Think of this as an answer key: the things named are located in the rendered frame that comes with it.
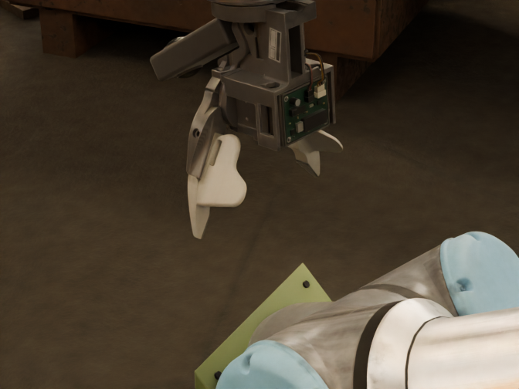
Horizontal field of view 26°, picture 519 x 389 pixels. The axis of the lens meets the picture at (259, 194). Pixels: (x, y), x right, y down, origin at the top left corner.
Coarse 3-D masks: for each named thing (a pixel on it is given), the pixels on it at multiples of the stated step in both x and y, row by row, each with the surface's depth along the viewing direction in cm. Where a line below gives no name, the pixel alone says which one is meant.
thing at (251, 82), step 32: (288, 0) 89; (256, 32) 90; (288, 32) 87; (224, 64) 94; (256, 64) 91; (288, 64) 88; (320, 64) 93; (224, 96) 93; (256, 96) 90; (288, 96) 90; (320, 96) 92; (256, 128) 93; (288, 128) 91; (320, 128) 94
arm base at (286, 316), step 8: (296, 304) 118; (304, 304) 117; (312, 304) 116; (320, 304) 115; (328, 304) 114; (280, 312) 116; (288, 312) 115; (296, 312) 114; (304, 312) 114; (312, 312) 113; (264, 320) 117; (272, 320) 115; (280, 320) 114; (288, 320) 113; (296, 320) 113; (256, 328) 116; (264, 328) 114; (272, 328) 114; (280, 328) 113; (256, 336) 114; (264, 336) 113; (248, 344) 114
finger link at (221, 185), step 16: (224, 144) 94; (208, 160) 94; (224, 160) 93; (192, 176) 94; (208, 176) 94; (224, 176) 93; (240, 176) 92; (192, 192) 94; (208, 192) 94; (224, 192) 93; (240, 192) 92; (192, 208) 94; (208, 208) 95; (192, 224) 95
